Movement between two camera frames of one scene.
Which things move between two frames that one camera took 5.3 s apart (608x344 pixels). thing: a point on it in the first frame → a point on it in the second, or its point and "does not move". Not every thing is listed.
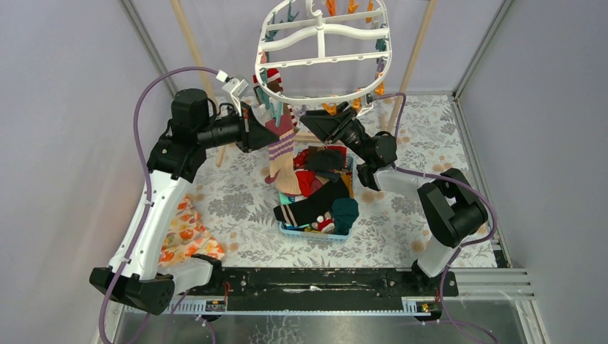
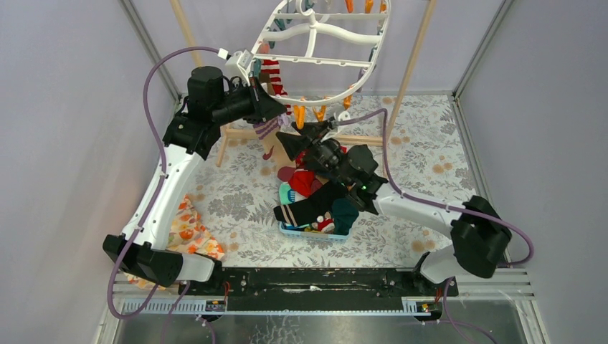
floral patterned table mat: (388, 231) does not move
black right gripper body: (346, 131) → (325, 152)
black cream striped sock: (305, 211) does not move
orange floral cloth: (185, 236) does not move
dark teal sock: (345, 213) does not move
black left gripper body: (244, 131) → (255, 101)
